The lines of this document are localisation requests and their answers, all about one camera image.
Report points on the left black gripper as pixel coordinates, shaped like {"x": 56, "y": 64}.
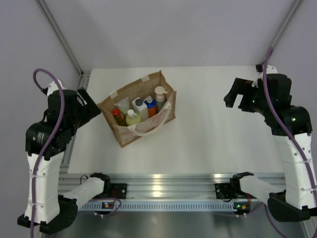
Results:
{"x": 89, "y": 110}

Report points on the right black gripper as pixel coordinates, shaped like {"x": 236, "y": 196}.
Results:
{"x": 242, "y": 87}

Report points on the green dish soap red cap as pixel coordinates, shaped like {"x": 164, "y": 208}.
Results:
{"x": 119, "y": 117}

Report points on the translucent grey squeeze tube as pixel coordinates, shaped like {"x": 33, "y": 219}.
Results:
{"x": 123, "y": 105}

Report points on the yellow-green pump soap bottle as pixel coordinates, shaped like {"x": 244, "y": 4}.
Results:
{"x": 133, "y": 117}

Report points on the white bottle black cap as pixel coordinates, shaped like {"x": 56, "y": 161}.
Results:
{"x": 140, "y": 107}

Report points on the brown burlap canvas bag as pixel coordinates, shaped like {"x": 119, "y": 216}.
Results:
{"x": 140, "y": 88}

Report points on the orange blue pump bottle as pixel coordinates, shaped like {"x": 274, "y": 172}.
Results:
{"x": 151, "y": 105}

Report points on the grey bottle beige pump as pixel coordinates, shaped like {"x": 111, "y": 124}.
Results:
{"x": 160, "y": 97}

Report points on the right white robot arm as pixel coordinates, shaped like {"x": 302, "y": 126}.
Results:
{"x": 291, "y": 129}

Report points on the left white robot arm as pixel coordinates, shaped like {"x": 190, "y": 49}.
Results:
{"x": 46, "y": 142}

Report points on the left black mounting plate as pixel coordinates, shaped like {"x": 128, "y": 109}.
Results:
{"x": 118, "y": 190}

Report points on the black mounting plate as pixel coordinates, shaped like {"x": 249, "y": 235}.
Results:
{"x": 224, "y": 191}
{"x": 118, "y": 190}

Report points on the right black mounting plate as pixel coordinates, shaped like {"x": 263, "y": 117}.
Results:
{"x": 224, "y": 191}

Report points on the left aluminium frame post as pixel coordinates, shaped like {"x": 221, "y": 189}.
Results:
{"x": 44, "y": 8}

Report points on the aluminium frame post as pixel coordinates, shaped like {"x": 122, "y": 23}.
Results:
{"x": 44, "y": 8}
{"x": 287, "y": 15}

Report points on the right aluminium frame post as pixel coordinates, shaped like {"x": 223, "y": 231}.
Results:
{"x": 287, "y": 15}

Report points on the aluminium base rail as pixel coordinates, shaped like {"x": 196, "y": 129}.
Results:
{"x": 169, "y": 186}

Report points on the slotted cable duct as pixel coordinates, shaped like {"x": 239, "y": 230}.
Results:
{"x": 145, "y": 206}

